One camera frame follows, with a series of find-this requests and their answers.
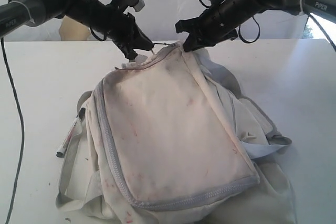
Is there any white marker with black cap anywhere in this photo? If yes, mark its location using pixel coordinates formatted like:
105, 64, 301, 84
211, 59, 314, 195
56, 115, 82, 158

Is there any white fabric backpack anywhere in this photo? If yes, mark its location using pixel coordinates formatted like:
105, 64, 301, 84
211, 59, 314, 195
56, 42, 297, 223

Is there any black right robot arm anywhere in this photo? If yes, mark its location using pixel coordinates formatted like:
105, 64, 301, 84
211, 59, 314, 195
175, 0, 335, 52

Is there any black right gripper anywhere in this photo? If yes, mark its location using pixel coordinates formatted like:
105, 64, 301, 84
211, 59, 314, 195
175, 0, 252, 52

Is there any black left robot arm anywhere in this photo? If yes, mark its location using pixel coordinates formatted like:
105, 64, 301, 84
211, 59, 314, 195
1, 0, 154, 60

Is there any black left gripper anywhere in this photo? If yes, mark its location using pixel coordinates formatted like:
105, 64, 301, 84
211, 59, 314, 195
86, 1, 154, 60

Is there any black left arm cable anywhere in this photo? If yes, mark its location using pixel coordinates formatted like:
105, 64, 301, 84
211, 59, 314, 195
0, 0, 124, 224

